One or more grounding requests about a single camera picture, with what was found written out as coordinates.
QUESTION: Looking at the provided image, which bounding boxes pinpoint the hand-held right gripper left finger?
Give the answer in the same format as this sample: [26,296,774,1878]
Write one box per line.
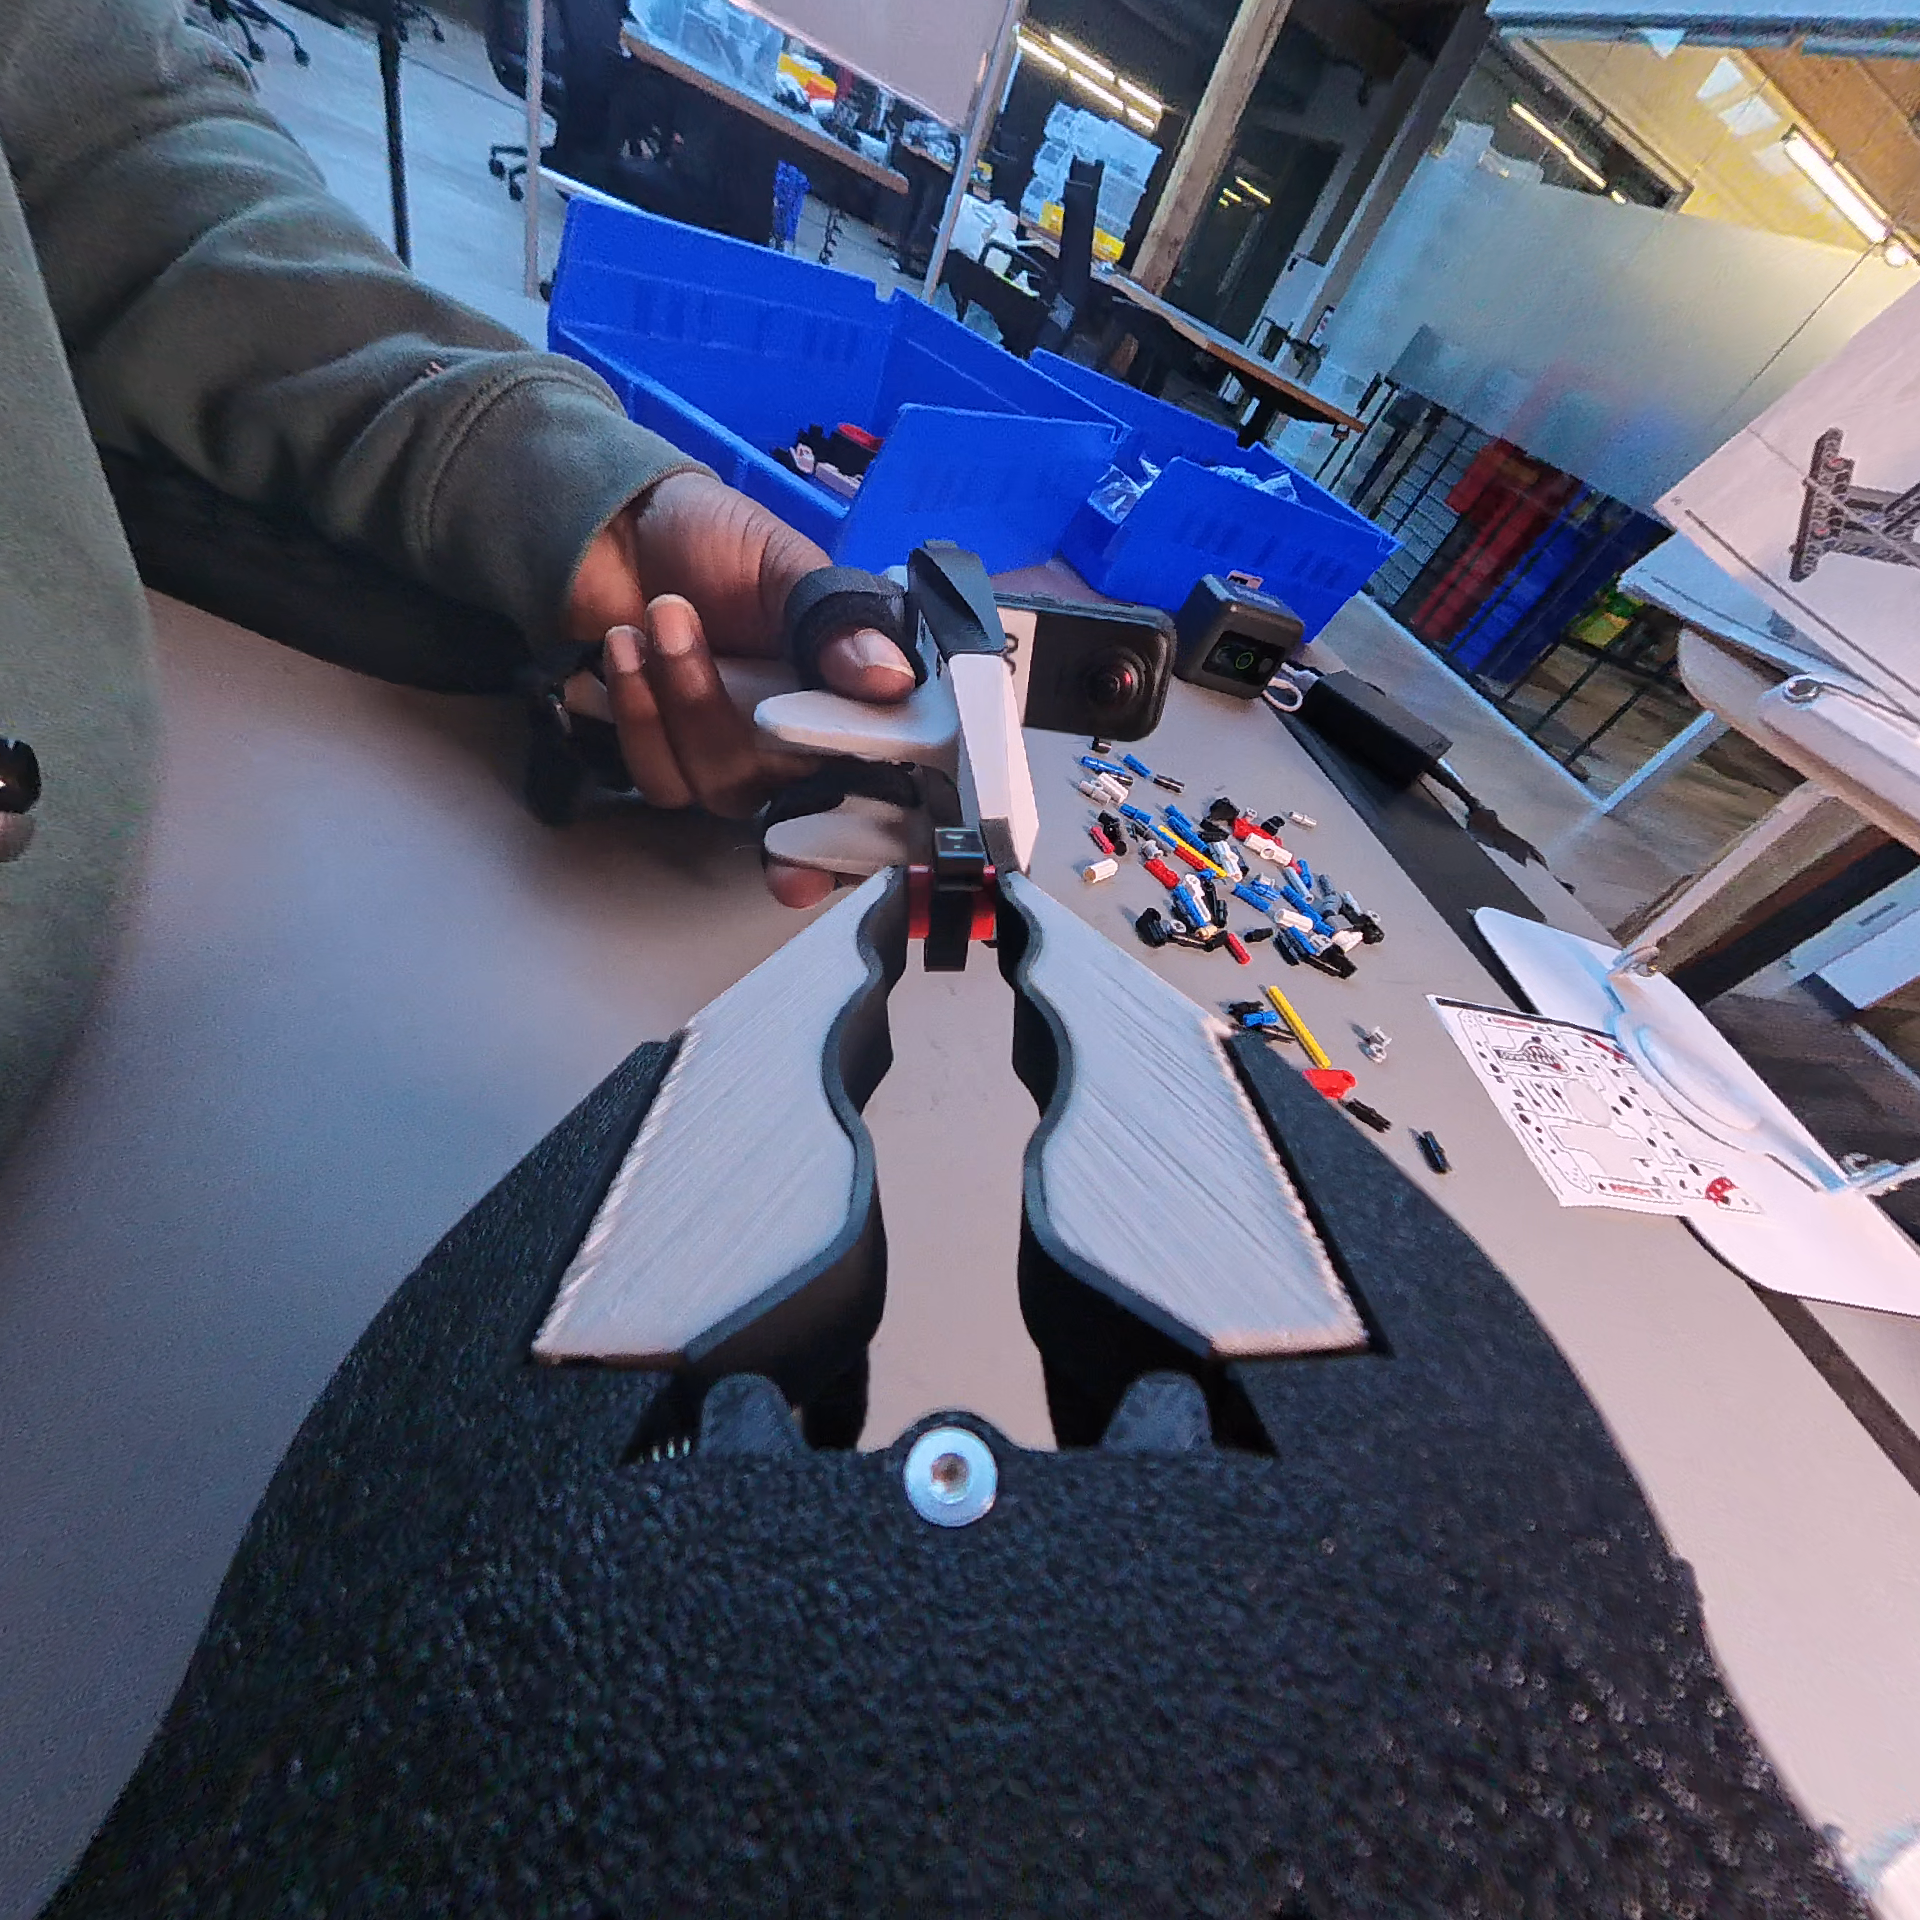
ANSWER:
[533,872,910,1449]

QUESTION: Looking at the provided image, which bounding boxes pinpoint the black power adapter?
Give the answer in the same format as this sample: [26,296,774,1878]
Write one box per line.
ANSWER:
[1288,667,1453,789]

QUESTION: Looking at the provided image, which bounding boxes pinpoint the white book stand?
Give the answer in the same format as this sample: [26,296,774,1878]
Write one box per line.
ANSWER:
[1477,622,1920,1321]

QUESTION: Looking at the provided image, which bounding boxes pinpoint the small red liftarm brick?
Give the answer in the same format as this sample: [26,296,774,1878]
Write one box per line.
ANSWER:
[903,862,1000,946]

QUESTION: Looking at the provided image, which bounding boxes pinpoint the small black red lego assembly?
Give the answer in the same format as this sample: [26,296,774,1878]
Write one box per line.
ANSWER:
[924,824,986,973]

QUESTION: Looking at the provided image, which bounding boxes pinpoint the instruction booklet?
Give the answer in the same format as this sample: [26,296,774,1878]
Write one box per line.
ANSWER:
[1650,286,1920,707]

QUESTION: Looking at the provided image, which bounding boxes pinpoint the person's left forearm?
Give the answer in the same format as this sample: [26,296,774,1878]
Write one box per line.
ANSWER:
[0,0,706,648]

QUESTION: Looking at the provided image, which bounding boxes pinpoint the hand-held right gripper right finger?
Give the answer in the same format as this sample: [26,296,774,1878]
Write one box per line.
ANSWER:
[992,872,1373,1451]

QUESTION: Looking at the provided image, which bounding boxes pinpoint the black desk divider strip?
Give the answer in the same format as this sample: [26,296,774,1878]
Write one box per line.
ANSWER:
[1274,704,1920,1495]

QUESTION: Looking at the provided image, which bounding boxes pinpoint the background table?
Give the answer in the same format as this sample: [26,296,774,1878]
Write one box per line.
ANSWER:
[1110,270,1367,443]

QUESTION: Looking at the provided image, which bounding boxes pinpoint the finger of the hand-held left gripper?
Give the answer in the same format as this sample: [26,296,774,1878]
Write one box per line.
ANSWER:
[949,649,1042,881]

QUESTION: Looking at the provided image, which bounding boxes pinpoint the black action camera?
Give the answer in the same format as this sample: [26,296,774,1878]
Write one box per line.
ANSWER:
[1172,575,1308,702]

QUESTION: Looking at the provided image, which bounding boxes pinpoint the pile of small brick pieces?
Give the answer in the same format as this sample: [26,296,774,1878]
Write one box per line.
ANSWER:
[1072,751,1389,981]

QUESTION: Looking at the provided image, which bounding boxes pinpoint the grey desk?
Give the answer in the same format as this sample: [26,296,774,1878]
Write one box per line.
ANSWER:
[0,555,1920,1920]

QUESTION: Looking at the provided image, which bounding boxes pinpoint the background storage crates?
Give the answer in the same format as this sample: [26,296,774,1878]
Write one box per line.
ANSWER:
[1409,434,1670,682]

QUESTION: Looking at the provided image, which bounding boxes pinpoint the person's left hand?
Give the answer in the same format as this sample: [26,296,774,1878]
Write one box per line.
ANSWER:
[561,471,924,913]

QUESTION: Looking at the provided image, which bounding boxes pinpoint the wooden post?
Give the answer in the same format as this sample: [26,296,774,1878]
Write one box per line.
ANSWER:
[1125,0,1298,296]

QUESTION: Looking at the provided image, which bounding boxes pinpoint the large whiteboard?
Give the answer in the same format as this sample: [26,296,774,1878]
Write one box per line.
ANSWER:
[736,0,1029,135]

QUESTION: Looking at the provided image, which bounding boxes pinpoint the printed paper sheet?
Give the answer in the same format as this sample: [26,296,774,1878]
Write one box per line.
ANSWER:
[1424,992,1765,1215]

